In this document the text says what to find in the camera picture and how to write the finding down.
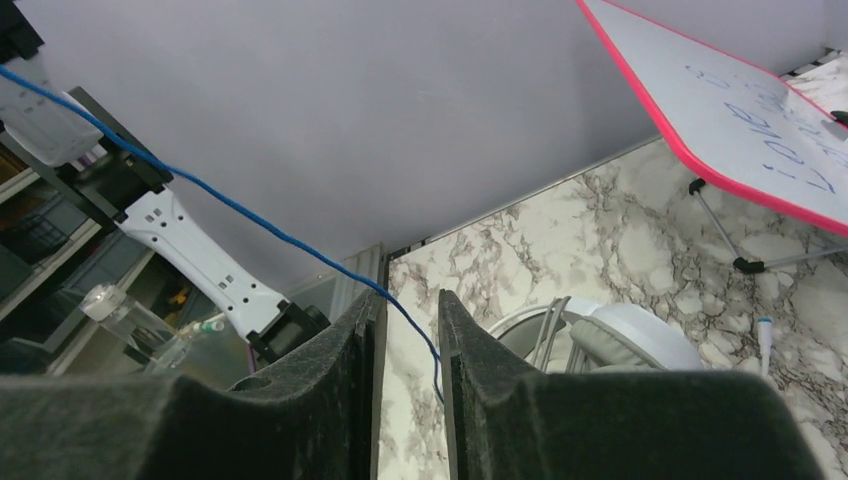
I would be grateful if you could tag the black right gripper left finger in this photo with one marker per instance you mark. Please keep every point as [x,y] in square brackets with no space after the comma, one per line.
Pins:
[309,415]

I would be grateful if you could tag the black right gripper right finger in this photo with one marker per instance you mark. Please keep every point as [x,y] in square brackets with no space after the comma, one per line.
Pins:
[505,419]

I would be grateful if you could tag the white grey over-ear headphones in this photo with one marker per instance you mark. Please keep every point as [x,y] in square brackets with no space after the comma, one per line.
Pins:
[577,336]

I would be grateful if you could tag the blue wired earbuds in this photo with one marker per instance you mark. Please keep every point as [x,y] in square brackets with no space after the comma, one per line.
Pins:
[247,213]

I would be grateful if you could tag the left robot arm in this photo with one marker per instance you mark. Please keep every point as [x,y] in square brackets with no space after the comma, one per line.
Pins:
[90,159]

